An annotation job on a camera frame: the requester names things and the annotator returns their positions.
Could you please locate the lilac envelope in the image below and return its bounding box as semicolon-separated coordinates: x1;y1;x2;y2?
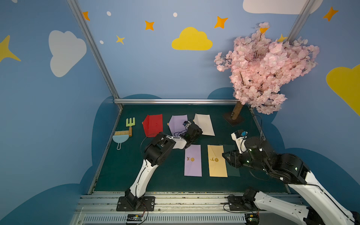
184;145;202;177
168;115;188;137

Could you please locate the red envelope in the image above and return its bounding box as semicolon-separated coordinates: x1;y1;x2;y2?
142;114;163;137

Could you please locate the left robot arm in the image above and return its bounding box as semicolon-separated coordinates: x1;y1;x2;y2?
125;121;203;210

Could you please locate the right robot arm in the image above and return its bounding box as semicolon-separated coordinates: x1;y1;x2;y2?
222;136;360;225

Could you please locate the dark green envelope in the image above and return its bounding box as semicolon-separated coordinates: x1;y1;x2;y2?
223;145;241;177

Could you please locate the tan kraft envelope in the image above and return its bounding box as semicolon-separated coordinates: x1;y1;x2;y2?
207;145;228;178

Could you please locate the right controller board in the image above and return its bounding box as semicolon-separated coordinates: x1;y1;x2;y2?
245;214;259;225

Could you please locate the controller board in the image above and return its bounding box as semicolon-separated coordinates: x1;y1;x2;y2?
245;214;259;225
126;214;143;224

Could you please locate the green toy rake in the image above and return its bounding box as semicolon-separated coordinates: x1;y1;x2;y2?
126;117;136;137

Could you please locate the blue toy brush dustpan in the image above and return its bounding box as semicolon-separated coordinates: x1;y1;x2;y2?
112;130;129;151

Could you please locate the pink blossom artificial tree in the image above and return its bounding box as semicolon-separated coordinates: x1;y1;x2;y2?
214;22;320;126

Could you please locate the left controller board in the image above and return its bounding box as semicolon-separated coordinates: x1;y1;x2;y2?
126;214;143;224

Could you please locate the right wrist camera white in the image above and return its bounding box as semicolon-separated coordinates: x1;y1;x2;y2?
231;129;248;154

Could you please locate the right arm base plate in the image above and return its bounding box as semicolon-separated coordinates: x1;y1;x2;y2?
227;195;261;212

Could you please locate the aluminium rail back frame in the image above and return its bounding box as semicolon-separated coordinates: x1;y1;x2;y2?
114;98;237;105

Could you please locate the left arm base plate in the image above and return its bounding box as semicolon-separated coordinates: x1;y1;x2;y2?
116;196;155;212

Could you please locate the aluminium front rail base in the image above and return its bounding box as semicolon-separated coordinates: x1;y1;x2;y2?
70;191;292;225

